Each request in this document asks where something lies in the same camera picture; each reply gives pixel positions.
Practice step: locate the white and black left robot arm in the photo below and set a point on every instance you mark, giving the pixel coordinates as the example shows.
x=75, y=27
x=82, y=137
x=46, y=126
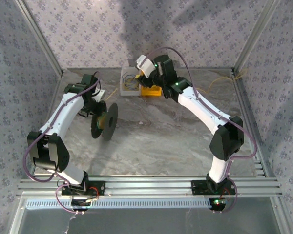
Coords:
x=61, y=114

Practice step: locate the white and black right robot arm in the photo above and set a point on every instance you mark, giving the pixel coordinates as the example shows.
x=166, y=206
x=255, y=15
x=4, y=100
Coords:
x=205, y=109

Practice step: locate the yellow plastic bin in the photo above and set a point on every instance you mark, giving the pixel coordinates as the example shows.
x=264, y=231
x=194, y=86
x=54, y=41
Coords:
x=151, y=92

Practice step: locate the white plastic bin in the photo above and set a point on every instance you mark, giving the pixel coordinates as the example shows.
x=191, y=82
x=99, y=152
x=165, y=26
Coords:
x=128, y=93

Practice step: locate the black controller board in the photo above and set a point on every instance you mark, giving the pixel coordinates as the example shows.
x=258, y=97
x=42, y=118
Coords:
x=80, y=205
x=217, y=206

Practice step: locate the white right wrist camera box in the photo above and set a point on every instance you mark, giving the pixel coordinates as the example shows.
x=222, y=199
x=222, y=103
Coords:
x=146, y=65

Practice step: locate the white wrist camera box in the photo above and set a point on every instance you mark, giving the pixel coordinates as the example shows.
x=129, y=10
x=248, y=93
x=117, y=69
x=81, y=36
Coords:
x=100, y=93
x=146, y=65

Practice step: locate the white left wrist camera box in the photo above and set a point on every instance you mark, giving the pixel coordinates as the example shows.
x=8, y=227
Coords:
x=100, y=93

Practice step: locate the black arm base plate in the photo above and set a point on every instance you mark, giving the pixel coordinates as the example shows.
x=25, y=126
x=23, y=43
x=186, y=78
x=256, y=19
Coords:
x=100, y=187
x=197, y=187

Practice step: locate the aluminium frame rail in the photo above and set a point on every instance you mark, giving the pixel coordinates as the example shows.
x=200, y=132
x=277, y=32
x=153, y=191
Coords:
x=241, y=102

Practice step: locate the aluminium frame post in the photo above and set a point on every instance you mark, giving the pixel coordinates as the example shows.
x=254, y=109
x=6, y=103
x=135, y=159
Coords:
x=39, y=36
x=256, y=36

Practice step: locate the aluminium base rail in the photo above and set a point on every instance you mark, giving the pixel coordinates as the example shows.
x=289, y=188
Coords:
x=149, y=185

